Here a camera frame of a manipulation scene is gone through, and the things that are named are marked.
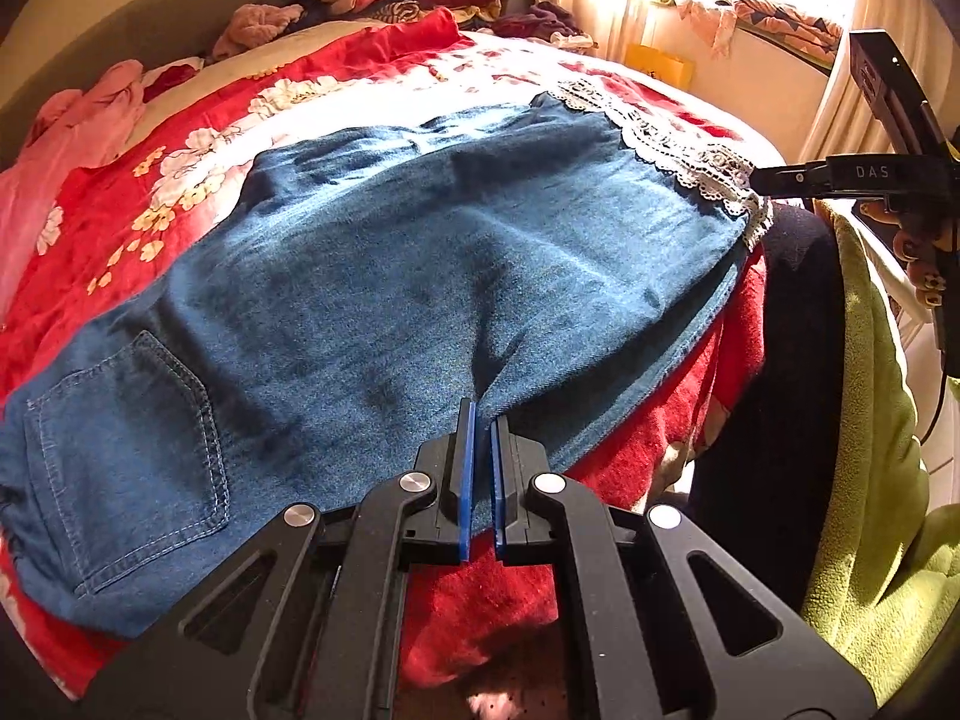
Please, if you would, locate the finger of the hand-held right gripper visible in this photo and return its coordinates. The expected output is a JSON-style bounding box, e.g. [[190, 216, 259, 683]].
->
[[750, 157, 830, 198]]

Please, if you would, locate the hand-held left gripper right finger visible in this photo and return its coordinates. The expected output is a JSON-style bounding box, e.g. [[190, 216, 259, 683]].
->
[[489, 416, 878, 720]]

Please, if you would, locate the blue denim pants lace hem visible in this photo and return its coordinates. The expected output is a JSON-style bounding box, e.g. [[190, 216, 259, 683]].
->
[[0, 79, 773, 640]]

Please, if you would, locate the pink fuzzy cloth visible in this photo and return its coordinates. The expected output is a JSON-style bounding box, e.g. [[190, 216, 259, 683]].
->
[[210, 2, 305, 61]]

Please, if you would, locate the person's right hand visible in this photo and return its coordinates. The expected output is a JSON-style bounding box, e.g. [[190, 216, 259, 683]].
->
[[859, 202, 948, 308]]

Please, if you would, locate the purple cloth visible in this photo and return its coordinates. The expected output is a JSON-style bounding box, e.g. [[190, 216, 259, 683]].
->
[[491, 1, 597, 46]]

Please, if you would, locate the green fleece garment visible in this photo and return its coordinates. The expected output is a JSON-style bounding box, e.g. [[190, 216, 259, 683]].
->
[[799, 199, 960, 683]]

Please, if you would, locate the patterned pink cloth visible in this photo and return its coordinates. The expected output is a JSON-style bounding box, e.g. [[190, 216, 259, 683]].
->
[[664, 0, 845, 61]]

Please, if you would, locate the pink quilt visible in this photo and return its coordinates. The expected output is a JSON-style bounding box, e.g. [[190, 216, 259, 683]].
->
[[0, 60, 147, 301]]

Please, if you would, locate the dark red cloth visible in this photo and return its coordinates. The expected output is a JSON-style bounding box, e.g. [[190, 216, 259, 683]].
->
[[142, 56, 205, 102]]

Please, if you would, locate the yellow box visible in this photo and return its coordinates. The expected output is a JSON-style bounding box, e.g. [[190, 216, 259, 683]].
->
[[625, 43, 695, 89]]

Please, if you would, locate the grey headboard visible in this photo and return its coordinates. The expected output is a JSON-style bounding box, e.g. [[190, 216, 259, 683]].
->
[[0, 0, 331, 166]]

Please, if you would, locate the beige bed sheet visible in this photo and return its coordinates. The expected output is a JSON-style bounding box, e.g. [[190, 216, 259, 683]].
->
[[124, 19, 391, 155]]

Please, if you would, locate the black cable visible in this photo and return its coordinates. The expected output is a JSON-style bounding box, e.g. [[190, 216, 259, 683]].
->
[[919, 371, 952, 451]]

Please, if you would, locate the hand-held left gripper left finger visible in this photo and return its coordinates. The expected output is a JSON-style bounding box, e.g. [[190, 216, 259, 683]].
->
[[82, 399, 479, 720]]

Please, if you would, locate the red floral blanket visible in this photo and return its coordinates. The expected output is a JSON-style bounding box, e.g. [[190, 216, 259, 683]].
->
[[0, 7, 770, 702]]

